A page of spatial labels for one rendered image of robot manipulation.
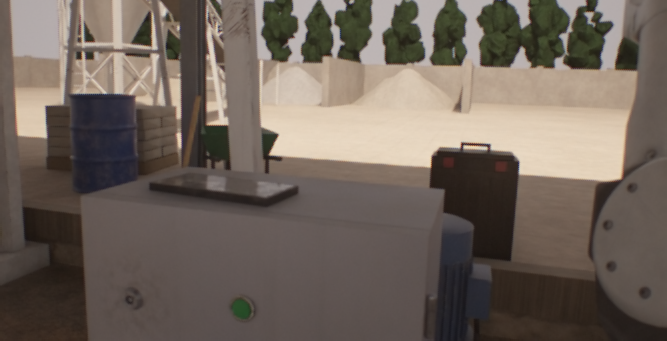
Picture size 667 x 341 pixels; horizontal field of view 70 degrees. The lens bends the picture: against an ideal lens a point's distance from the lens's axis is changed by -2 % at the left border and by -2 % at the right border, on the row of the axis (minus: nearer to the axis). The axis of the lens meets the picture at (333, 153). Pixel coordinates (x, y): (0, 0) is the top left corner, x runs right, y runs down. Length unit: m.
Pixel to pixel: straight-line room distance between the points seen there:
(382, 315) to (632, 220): 0.30
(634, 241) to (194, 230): 0.42
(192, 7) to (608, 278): 5.26
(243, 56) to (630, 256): 1.03
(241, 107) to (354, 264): 0.76
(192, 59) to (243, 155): 4.19
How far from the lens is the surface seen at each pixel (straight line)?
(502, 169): 2.98
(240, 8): 1.20
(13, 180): 3.97
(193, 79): 5.35
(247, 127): 1.19
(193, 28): 5.37
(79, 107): 4.79
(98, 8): 13.80
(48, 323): 3.29
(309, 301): 0.52
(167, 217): 0.56
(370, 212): 0.53
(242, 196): 0.56
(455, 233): 1.27
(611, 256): 0.26
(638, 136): 0.32
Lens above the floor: 1.39
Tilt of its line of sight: 8 degrees down
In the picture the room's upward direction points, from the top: 2 degrees clockwise
